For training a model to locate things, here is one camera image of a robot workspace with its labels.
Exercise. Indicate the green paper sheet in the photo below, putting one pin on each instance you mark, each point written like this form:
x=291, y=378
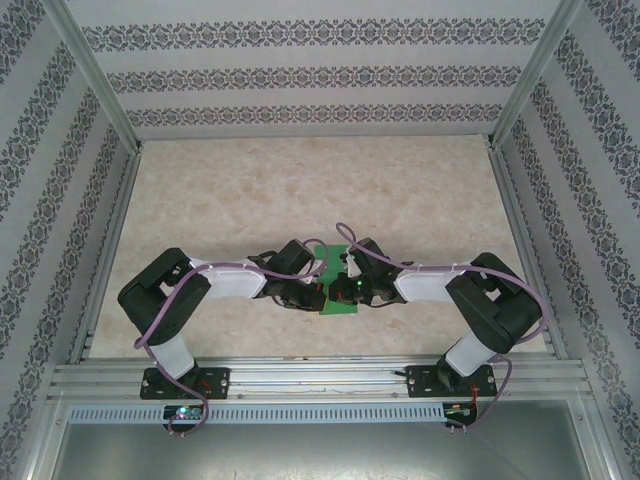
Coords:
x=331, y=265

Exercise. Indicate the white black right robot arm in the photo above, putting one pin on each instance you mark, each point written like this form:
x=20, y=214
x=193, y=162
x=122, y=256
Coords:
x=425, y=287

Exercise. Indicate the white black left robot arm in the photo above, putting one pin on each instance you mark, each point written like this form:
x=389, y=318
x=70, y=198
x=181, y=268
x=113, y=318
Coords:
x=235, y=287

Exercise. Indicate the small controller board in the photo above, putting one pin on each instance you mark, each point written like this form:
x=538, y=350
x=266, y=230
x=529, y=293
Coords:
x=457, y=411
x=182, y=413

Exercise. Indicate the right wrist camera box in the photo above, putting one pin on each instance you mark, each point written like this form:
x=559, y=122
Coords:
x=351, y=264

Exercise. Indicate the aluminium mounting rail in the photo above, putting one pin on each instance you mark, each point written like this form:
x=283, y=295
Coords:
x=320, y=372

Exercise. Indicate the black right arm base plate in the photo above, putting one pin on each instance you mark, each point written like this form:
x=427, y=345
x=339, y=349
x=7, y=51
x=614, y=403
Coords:
x=422, y=382

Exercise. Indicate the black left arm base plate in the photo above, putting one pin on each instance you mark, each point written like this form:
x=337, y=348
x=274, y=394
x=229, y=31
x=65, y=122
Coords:
x=217, y=382

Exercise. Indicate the aluminium side rail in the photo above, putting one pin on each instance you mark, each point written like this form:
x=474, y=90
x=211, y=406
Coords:
x=107, y=250
x=527, y=250

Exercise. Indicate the aluminium frame post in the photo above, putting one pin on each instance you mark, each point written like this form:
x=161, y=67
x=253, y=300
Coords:
x=537, y=75
x=92, y=75

